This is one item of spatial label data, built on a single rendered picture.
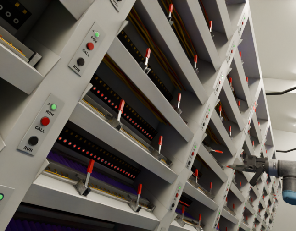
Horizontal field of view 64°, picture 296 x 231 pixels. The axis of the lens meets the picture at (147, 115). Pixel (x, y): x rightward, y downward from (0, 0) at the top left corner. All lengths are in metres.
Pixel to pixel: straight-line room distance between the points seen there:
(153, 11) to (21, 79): 0.43
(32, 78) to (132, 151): 0.38
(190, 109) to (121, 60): 0.57
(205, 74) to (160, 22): 0.51
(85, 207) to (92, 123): 0.22
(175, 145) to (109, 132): 0.49
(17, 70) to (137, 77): 0.34
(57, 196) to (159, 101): 0.42
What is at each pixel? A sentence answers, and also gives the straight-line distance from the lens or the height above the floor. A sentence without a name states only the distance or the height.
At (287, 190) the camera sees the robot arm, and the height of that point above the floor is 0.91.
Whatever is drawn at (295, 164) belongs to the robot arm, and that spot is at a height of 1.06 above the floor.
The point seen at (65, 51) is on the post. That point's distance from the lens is 0.53.
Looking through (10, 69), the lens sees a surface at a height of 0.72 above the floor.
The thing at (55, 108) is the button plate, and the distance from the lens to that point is 0.53.
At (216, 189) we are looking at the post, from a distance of 1.71.
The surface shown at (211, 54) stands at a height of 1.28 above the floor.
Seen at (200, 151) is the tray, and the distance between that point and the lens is 1.19.
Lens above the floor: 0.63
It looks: 17 degrees up
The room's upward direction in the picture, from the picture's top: 25 degrees clockwise
